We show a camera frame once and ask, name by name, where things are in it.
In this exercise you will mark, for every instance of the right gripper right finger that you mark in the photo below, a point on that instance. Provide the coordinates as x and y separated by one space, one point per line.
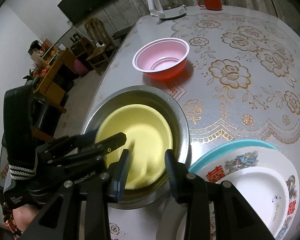
234 217

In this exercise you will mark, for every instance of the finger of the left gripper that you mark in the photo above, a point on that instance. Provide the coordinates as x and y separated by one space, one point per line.
100 148
62 146

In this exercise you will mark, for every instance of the stainless steel bowl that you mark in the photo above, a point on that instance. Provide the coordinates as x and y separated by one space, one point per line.
171 111

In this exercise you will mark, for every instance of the red mug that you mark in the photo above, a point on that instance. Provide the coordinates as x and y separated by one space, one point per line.
215 5

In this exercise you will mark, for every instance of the dark wooden bench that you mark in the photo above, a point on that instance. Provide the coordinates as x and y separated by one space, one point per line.
122 33

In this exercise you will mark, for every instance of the white electric kettle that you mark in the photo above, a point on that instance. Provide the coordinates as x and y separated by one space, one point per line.
166 9

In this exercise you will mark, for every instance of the large white patterned plate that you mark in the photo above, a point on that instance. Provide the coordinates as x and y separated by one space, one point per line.
261 157

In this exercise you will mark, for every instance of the white oval rose dish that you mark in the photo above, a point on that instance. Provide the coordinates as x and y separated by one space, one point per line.
266 192

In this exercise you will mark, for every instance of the red plastic bowl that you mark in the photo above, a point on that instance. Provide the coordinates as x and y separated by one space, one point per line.
163 59

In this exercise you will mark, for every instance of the wooden chair left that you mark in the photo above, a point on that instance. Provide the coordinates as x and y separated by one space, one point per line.
104 47

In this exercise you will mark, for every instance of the wooden shelf cabinet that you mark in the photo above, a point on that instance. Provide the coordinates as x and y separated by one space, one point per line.
49 59

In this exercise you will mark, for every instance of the person left hand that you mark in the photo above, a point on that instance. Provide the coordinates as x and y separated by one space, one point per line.
24 215

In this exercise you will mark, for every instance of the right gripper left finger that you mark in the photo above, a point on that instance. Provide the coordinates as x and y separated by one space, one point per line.
60 217

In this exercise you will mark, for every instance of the yellow bowl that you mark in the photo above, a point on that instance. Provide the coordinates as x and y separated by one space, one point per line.
148 137

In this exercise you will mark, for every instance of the turquoise round plate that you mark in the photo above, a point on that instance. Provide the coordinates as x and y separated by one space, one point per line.
226 148

